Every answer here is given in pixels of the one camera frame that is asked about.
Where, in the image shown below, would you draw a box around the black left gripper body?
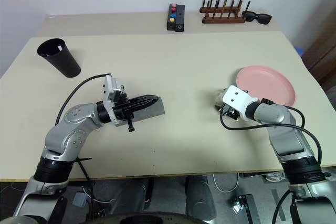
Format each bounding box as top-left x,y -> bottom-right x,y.
113,93 -> 135,133

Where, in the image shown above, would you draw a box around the black box with coloured buttons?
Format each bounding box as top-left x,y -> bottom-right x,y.
166,3 -> 179,31

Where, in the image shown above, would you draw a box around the black metal stand foot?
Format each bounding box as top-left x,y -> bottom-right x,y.
229,194 -> 257,224

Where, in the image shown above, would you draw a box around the black sunglasses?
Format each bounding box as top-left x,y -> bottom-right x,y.
241,10 -> 272,25

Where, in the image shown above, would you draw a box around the brown wooden peg rack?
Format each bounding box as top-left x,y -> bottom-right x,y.
198,0 -> 251,24

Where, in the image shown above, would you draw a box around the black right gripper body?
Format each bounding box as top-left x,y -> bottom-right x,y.
218,102 -> 242,122

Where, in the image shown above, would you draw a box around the plain black box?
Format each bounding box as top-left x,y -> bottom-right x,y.
174,4 -> 186,33

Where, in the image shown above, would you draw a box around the dark grey rounded shape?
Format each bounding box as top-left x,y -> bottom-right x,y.
91,178 -> 155,213
185,175 -> 224,221

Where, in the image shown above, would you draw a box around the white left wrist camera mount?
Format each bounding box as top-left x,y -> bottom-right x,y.
101,74 -> 125,127

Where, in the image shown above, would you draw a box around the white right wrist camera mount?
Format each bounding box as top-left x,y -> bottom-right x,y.
222,85 -> 259,121

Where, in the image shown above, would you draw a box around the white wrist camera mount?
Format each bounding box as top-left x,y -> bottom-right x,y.
222,85 -> 259,121
101,74 -> 125,127

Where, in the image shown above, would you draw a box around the dark furniture beside table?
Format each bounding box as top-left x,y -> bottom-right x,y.
304,28 -> 336,86

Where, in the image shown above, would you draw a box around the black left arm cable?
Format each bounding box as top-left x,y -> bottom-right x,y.
56,73 -> 112,125

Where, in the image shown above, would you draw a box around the pink plate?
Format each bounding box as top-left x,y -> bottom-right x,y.
235,65 -> 297,106

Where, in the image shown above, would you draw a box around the white cable under table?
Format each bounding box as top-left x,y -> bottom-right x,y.
212,173 -> 239,192

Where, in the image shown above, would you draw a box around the black plastic cup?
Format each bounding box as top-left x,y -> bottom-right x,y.
37,38 -> 82,79

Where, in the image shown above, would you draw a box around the white tissue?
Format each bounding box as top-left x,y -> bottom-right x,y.
212,88 -> 229,110

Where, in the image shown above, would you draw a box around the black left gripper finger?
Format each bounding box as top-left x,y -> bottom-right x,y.
129,94 -> 159,103
129,98 -> 160,110

